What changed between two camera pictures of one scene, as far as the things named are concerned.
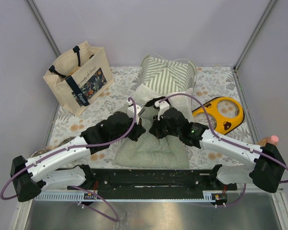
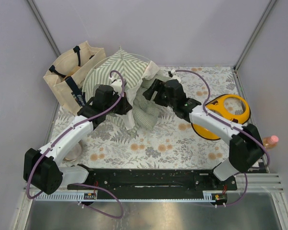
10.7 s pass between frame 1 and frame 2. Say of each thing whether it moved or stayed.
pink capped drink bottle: stayed
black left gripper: moved
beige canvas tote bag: stayed
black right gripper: moved
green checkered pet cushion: moved
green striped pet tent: moved
